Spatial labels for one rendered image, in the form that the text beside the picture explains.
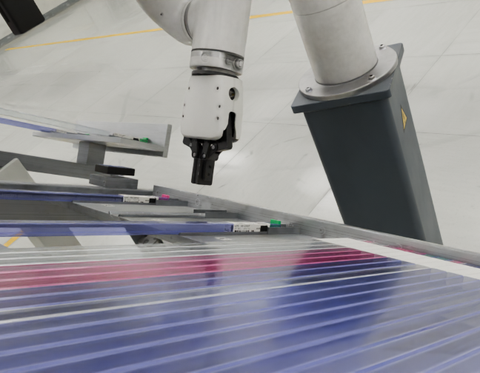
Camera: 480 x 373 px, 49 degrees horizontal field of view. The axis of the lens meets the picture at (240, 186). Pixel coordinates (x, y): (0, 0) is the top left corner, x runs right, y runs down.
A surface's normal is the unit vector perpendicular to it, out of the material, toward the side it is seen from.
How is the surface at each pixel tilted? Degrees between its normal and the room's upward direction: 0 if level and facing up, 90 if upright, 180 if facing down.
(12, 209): 90
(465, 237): 0
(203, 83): 48
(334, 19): 90
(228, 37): 74
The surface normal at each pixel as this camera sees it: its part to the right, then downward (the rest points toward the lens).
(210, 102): -0.63, -0.04
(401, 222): -0.34, 0.63
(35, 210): 0.70, 0.13
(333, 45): -0.15, 0.60
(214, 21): -0.20, 0.03
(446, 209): -0.37, -0.77
